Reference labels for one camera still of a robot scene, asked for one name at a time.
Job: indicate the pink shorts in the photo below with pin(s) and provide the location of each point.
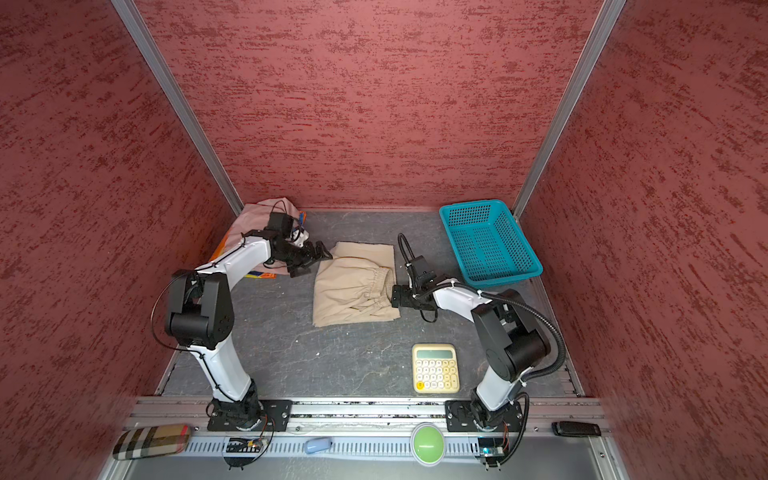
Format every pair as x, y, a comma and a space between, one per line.
275, 205

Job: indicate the plaid glasses case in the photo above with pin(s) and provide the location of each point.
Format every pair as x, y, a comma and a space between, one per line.
150, 442

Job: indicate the left aluminium corner post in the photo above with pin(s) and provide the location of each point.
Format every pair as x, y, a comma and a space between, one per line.
137, 28

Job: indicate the rainbow striped shorts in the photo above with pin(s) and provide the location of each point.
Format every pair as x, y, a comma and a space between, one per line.
261, 275

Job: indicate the green round push button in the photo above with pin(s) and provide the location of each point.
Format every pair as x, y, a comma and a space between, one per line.
427, 444

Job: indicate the aluminium front rail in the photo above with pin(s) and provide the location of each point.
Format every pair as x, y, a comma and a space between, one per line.
371, 440

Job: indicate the black remote device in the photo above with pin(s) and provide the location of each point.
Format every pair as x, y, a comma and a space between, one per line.
575, 429

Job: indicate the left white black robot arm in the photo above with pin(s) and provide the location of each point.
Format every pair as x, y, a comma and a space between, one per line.
201, 317

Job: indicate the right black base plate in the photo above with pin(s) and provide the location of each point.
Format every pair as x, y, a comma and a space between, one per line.
459, 415

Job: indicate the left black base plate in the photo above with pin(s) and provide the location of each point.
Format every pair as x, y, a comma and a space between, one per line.
274, 415

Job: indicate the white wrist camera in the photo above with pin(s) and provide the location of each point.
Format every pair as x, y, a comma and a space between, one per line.
291, 228
420, 273

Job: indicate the small circuit board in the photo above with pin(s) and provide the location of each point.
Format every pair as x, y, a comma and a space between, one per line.
241, 452
491, 451

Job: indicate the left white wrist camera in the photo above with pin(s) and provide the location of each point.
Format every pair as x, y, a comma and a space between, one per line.
291, 228

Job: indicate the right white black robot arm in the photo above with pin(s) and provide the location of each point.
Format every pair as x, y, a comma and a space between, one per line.
512, 334

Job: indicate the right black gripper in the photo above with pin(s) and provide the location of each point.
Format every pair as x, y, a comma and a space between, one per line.
405, 302

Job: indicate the right aluminium corner post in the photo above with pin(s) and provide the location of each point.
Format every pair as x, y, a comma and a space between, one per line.
600, 32

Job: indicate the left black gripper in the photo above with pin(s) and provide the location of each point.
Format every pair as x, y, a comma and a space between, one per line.
310, 257

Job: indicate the left small circuit board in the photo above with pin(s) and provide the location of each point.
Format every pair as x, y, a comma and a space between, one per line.
241, 452

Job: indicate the beige shorts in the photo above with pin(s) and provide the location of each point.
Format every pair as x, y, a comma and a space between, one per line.
355, 285

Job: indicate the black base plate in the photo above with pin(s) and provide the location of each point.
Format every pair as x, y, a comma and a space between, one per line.
459, 415
274, 415

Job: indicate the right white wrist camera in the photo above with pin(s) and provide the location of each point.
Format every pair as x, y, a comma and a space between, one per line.
420, 273

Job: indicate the teal plastic basket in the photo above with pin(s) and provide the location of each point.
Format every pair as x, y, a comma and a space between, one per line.
489, 245

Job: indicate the small blue grey eraser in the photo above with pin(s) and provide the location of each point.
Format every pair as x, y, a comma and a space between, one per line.
318, 445

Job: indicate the right small circuit board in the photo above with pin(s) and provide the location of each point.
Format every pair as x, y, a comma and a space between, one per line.
491, 451

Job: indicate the cream yellow calculator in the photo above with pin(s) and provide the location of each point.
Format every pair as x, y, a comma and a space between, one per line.
435, 369

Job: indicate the aluminium corner post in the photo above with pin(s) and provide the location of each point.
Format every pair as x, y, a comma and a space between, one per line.
600, 32
137, 28

